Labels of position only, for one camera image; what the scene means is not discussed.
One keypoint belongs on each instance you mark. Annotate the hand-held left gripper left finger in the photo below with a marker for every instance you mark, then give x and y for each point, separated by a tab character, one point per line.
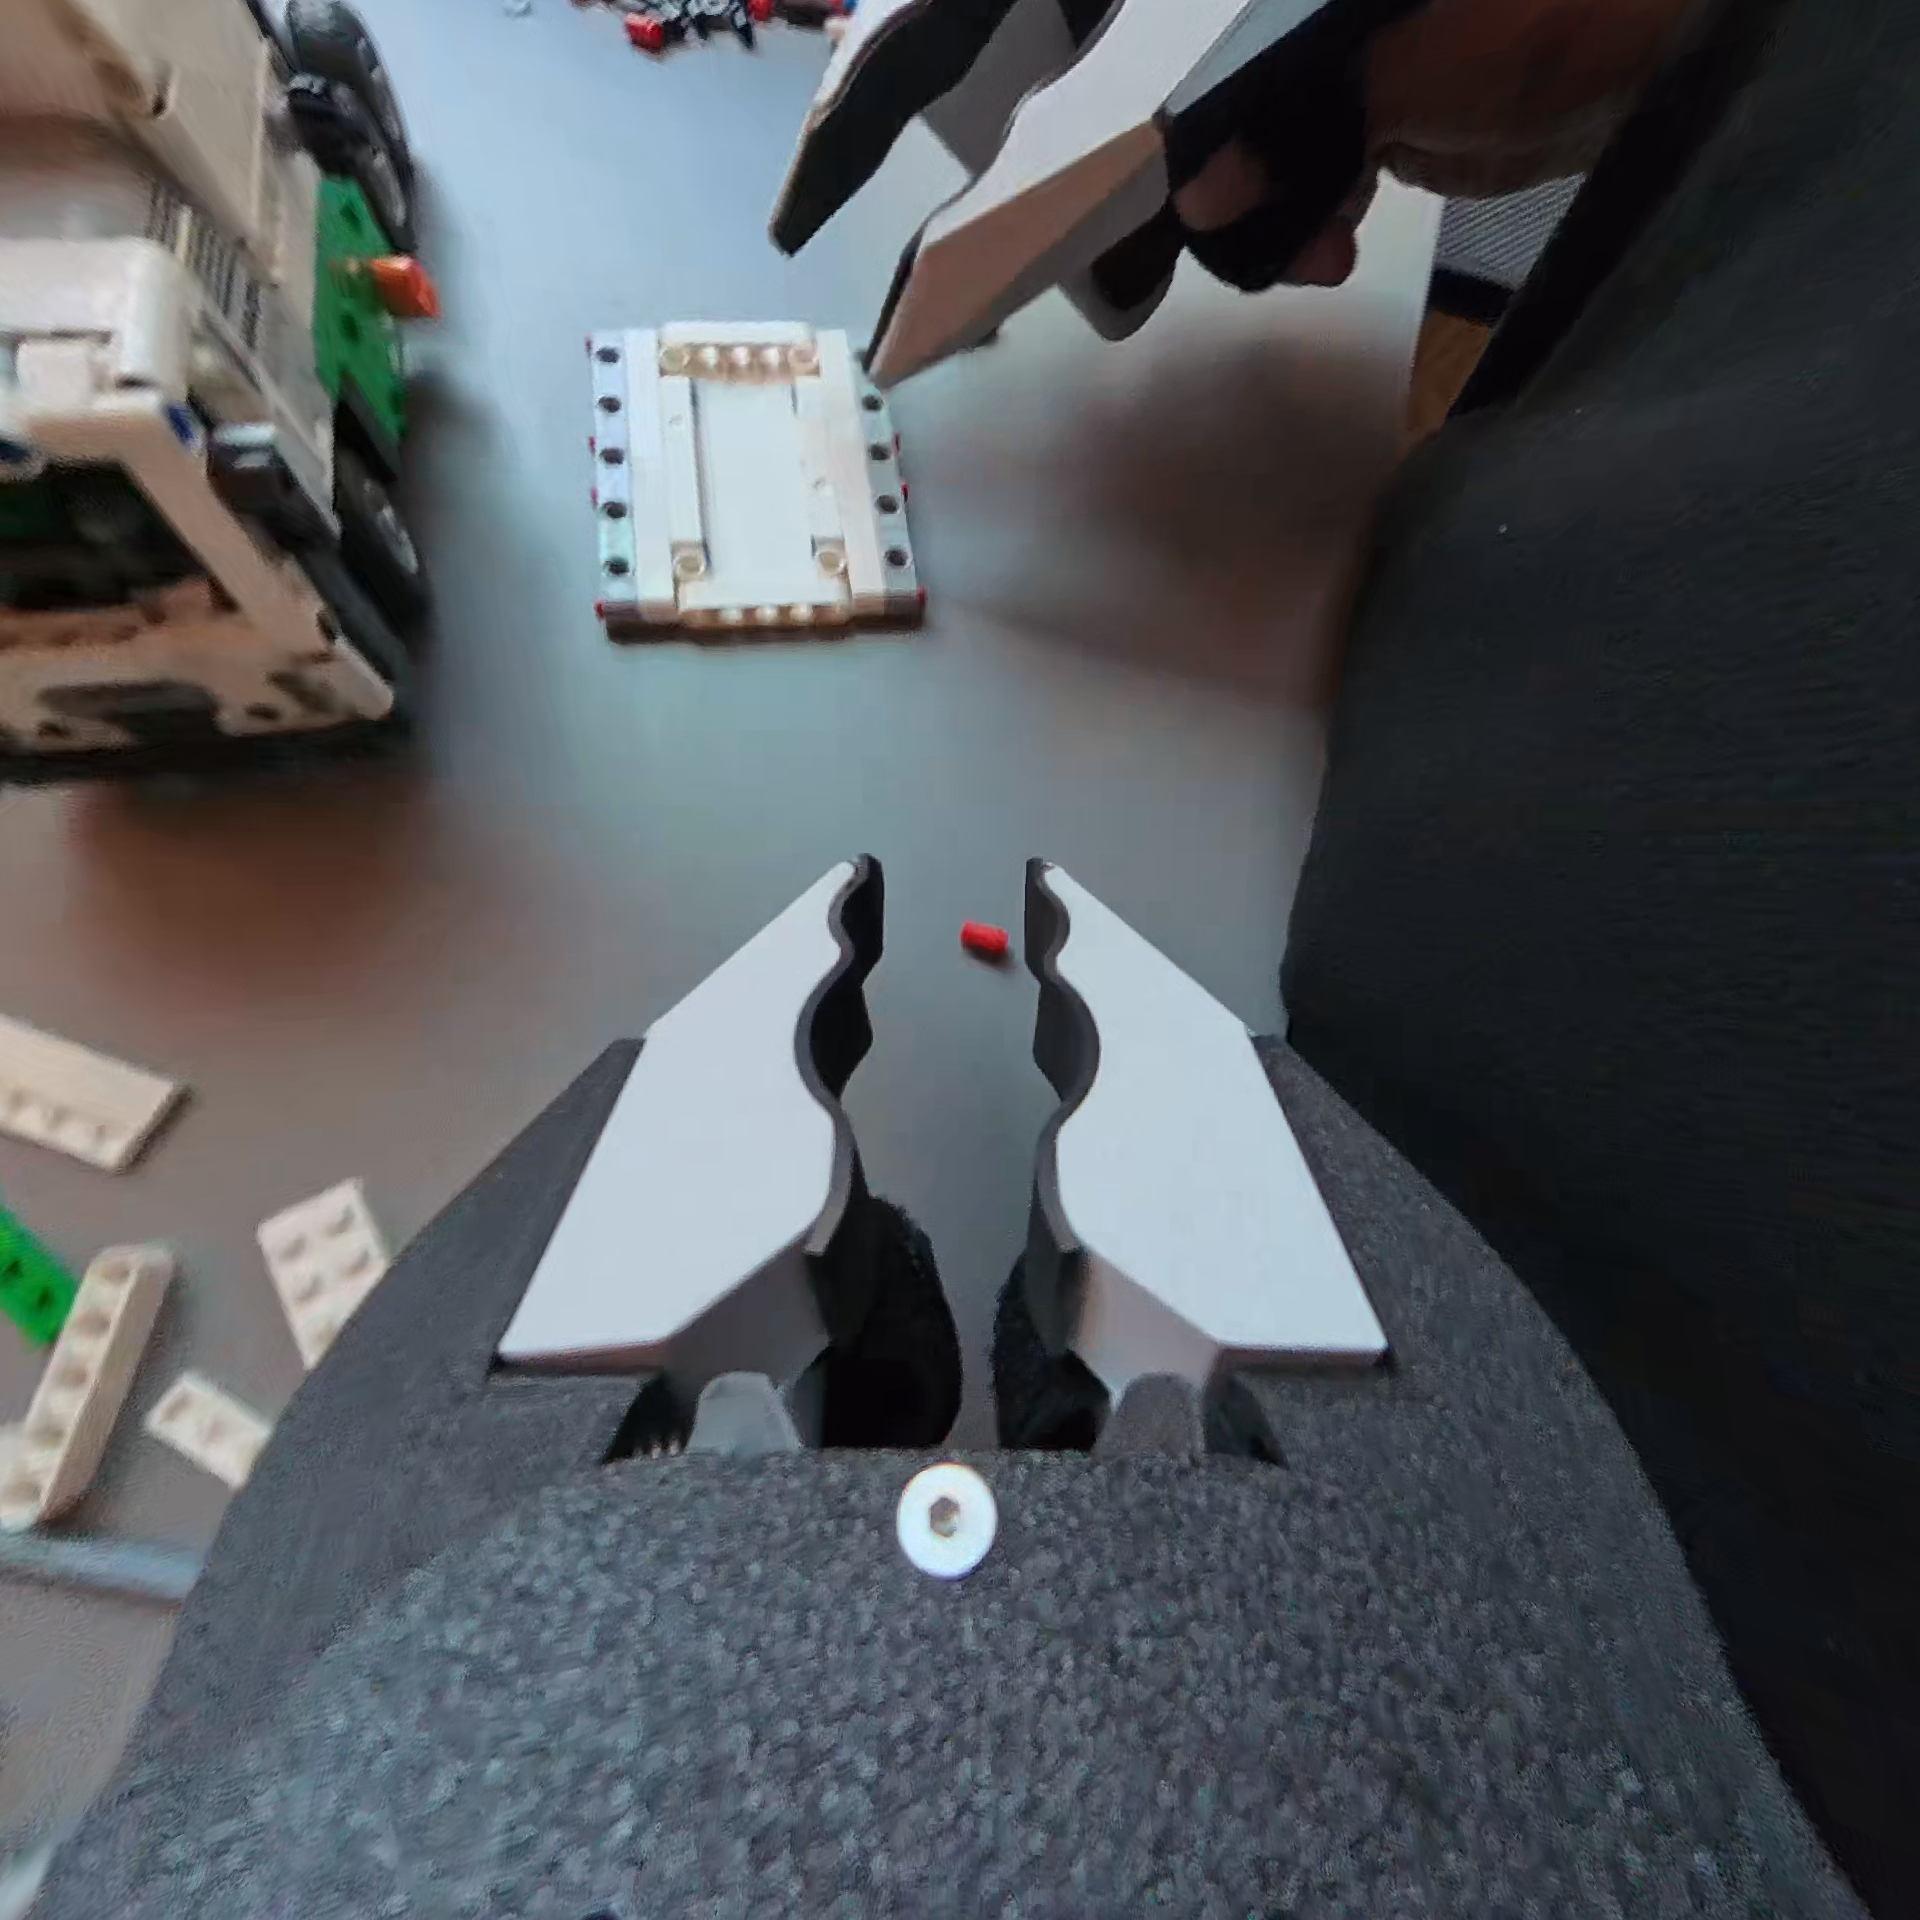
706	1155

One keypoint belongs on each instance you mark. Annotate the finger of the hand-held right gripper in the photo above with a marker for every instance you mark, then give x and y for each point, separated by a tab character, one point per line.
876	107
1020	239

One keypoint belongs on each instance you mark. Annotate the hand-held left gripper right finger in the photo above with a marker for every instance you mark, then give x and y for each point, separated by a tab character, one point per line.
1200	1169

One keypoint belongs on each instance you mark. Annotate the pile of small lego pins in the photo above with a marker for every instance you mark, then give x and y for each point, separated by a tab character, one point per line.
691	17

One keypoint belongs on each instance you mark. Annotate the short red lego pin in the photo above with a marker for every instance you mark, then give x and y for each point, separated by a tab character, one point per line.
983	942

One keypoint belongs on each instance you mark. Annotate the white lego panel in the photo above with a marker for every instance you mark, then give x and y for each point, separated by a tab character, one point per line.
748	482

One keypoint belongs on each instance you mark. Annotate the small white lego plate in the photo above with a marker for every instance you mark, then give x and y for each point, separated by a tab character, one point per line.
207	1428

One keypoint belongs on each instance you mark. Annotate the long white lego plate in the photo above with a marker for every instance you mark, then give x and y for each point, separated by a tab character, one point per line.
76	1090

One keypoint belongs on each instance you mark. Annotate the white lego beam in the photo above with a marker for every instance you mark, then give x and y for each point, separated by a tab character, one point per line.
83	1395

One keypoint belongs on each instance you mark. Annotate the green lego piece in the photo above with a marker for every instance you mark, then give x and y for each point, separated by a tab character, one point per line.
26	1274

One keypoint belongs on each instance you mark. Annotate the grey lego axle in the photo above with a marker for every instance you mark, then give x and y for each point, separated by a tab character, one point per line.
88	1570

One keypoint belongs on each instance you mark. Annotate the white lego truck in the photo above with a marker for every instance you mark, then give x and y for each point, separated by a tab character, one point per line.
135	332

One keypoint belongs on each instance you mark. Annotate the person's right hand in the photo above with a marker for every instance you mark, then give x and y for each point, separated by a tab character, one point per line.
1500	90

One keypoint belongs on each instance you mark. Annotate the grey mesh chair seat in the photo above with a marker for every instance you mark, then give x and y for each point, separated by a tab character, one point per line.
1500	239

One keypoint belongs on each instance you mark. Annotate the person's dark clothing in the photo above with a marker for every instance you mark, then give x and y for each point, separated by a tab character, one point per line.
1575	899

